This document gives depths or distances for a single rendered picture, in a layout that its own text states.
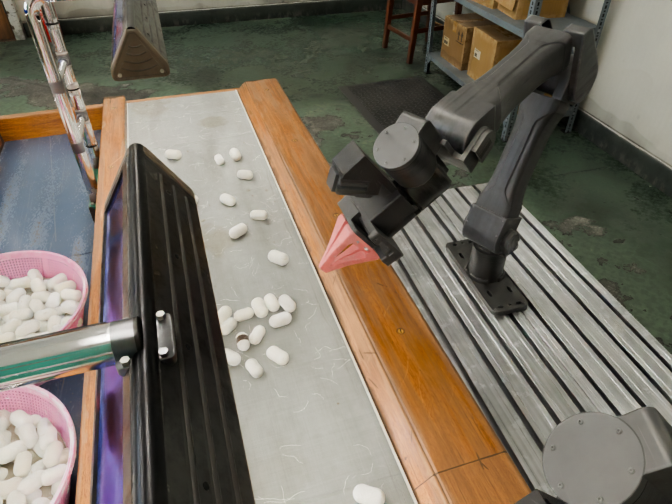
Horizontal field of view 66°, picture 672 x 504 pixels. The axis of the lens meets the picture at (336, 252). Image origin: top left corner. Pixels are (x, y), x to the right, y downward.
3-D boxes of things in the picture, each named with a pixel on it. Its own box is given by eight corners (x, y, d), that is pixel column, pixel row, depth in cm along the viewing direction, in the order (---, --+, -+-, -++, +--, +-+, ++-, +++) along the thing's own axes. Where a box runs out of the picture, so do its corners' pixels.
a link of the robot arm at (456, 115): (471, 135, 61) (609, 11, 71) (413, 111, 66) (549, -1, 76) (472, 207, 70) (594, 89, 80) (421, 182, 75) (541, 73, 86)
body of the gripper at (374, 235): (365, 241, 64) (411, 200, 62) (339, 197, 71) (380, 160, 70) (394, 265, 68) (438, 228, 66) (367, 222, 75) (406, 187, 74)
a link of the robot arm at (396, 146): (413, 182, 57) (474, 88, 56) (357, 154, 61) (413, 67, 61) (447, 218, 66) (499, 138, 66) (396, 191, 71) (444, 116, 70)
